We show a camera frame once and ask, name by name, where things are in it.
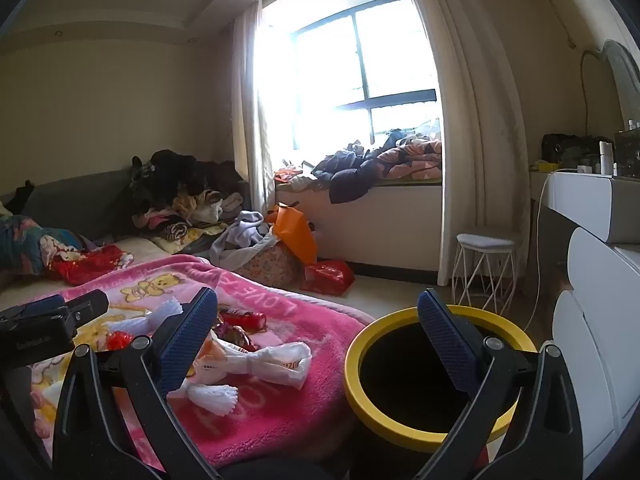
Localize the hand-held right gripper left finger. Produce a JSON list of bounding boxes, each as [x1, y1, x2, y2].
[[52, 287, 223, 480]]

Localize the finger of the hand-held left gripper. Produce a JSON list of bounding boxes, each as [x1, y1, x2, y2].
[[67, 290, 110, 333]]

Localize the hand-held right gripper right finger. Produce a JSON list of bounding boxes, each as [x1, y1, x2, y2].
[[415, 287, 583, 480]]

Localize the purple snack wrapper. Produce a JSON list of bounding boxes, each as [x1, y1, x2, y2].
[[212, 322, 261, 353]]

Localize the red snack packet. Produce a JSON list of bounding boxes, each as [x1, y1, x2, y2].
[[220, 307, 267, 331]]

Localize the white plastic wrapper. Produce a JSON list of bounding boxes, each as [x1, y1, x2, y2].
[[192, 337, 313, 391]]

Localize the yellow-rimmed black trash bin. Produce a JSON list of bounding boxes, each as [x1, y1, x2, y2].
[[344, 305, 538, 480]]

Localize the red printed cloth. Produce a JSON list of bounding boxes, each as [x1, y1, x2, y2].
[[47, 245, 135, 286]]

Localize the beige bed mattress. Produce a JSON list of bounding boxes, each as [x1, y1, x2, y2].
[[0, 237, 211, 311]]

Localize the blue floral quilt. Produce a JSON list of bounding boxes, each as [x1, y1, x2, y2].
[[0, 214, 86, 276]]

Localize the floral laundry basket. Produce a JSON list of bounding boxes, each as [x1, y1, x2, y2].
[[235, 242, 306, 286]]

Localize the grey and white clothes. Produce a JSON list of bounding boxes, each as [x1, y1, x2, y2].
[[210, 210, 278, 268]]

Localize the grey bed headboard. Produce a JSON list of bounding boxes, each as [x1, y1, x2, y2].
[[0, 167, 146, 241]]

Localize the pink bear printed blanket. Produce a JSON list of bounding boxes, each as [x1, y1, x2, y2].
[[30, 255, 376, 471]]

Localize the pile of mixed clothes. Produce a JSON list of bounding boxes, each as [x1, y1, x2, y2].
[[132, 160, 251, 256]]

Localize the black cloth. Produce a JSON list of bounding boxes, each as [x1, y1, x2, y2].
[[5, 180, 36, 213]]

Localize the white window seat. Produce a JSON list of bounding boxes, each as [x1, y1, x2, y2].
[[275, 180, 446, 276]]

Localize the red plastic bag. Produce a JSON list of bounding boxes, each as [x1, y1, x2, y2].
[[300, 260, 356, 296]]

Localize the orange paper bag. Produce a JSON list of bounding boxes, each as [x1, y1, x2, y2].
[[267, 202, 319, 266]]

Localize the white scalloped cabinet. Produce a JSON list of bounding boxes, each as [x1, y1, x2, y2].
[[552, 227, 640, 461]]

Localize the black plush toy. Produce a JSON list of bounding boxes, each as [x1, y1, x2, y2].
[[131, 150, 201, 201]]

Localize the red and white clothes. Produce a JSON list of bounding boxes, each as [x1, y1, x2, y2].
[[274, 160, 313, 191]]

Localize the orange patterned quilt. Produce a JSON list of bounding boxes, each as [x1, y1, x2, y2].
[[375, 130, 443, 181]]

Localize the dark navy jacket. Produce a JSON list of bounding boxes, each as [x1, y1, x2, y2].
[[312, 147, 396, 204]]

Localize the white vanity desk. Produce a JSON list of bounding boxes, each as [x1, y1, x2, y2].
[[530, 167, 640, 243]]

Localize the cream curtain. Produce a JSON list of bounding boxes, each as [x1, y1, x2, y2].
[[395, 0, 531, 286]]

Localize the black bag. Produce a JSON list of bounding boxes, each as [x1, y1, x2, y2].
[[541, 132, 616, 166]]

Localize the sheer white curtain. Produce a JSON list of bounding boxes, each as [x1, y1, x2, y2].
[[232, 0, 281, 221]]

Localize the clear cosmetics organizer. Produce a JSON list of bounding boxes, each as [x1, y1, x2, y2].
[[614, 127, 640, 178]]

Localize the vanity mirror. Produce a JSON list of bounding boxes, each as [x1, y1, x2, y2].
[[580, 40, 640, 128]]

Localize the white wire stool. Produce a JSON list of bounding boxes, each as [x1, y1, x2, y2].
[[451, 232, 522, 316]]

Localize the white cable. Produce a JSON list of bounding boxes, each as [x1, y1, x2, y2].
[[530, 172, 556, 333]]

